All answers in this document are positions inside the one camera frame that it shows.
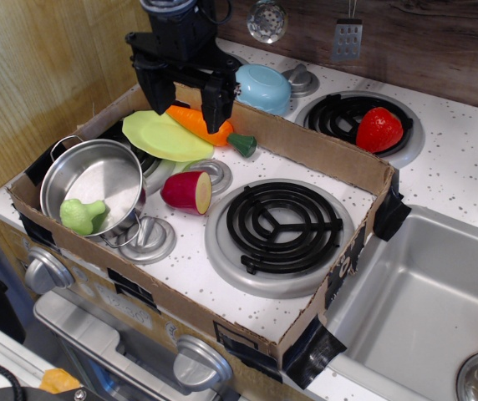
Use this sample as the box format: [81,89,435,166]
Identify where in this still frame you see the silver stove knob middle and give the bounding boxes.
[183,159,233,195]

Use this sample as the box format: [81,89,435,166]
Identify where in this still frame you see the silver sink basin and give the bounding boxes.
[326,206,478,400]

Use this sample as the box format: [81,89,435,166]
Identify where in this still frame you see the silver stove knob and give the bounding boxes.
[183,159,233,195]
[282,63,320,98]
[116,216,176,265]

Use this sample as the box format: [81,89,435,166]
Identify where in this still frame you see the hanging metal strainer ladle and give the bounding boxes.
[247,1,288,44]

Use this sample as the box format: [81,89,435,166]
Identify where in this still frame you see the front right black burner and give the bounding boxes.
[205,179,354,299]

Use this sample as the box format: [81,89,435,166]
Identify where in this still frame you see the silver oven knob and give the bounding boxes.
[24,246,75,295]
[173,335,233,392]

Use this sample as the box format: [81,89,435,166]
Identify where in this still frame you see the silver oven knob right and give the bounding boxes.
[173,335,233,392]

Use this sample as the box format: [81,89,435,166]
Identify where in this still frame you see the back right black burner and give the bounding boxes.
[295,90,425,169]

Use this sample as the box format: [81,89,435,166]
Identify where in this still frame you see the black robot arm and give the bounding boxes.
[125,0,240,135]

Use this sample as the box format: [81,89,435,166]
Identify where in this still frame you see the silver oven knob left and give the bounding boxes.
[24,246,75,295]

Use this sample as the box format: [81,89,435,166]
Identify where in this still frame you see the hanging metal spatula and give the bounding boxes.
[331,0,363,63]

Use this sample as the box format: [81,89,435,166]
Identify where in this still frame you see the green toy broccoli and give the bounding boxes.
[59,199,106,236]

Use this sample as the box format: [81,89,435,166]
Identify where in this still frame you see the light blue plastic bowl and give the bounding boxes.
[236,64,292,115]

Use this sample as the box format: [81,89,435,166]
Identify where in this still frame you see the red toy strawberry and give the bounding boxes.
[356,107,404,153]

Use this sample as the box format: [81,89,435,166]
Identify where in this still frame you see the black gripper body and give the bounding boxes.
[125,8,239,91]

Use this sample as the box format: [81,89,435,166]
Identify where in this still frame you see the orange toy carrot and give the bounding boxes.
[166,105,257,158]

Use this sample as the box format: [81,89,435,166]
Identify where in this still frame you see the yellow-green plastic plate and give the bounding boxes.
[122,110,214,162]

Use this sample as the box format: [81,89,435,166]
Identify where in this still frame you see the orange object bottom left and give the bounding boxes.
[38,368,81,394]

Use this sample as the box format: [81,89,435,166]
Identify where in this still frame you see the silver metal pot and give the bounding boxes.
[40,139,146,248]

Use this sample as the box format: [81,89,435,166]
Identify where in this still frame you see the silver stove knob back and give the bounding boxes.
[282,63,320,98]

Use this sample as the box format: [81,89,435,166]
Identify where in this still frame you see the silver oven door handle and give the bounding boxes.
[33,292,191,400]

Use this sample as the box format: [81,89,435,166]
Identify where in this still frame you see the red toy radish half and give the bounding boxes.
[160,170,212,215]

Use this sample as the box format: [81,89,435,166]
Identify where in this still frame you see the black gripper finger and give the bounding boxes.
[135,68,175,115]
[201,74,236,134]

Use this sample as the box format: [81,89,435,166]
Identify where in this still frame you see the silver stove knob front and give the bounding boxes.
[116,216,176,265]

